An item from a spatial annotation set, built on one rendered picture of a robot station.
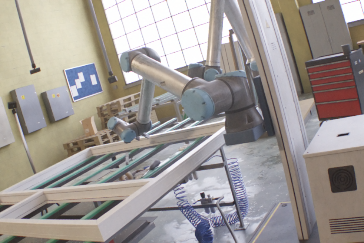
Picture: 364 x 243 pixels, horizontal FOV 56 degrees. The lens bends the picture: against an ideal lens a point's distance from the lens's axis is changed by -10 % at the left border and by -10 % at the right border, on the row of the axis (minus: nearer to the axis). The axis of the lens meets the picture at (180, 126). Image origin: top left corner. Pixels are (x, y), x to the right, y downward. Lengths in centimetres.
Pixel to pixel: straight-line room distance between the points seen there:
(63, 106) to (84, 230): 857
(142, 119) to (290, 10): 669
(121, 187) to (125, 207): 34
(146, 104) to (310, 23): 659
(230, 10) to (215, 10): 15
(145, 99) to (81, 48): 894
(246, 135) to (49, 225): 95
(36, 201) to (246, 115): 126
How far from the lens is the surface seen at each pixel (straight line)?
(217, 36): 224
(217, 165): 293
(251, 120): 177
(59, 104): 983
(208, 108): 162
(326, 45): 859
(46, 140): 963
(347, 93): 497
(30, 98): 930
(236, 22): 237
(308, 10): 862
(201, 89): 163
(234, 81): 174
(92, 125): 929
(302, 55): 878
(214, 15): 225
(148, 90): 232
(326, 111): 519
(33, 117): 923
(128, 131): 245
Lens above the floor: 137
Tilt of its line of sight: 9 degrees down
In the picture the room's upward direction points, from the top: 17 degrees counter-clockwise
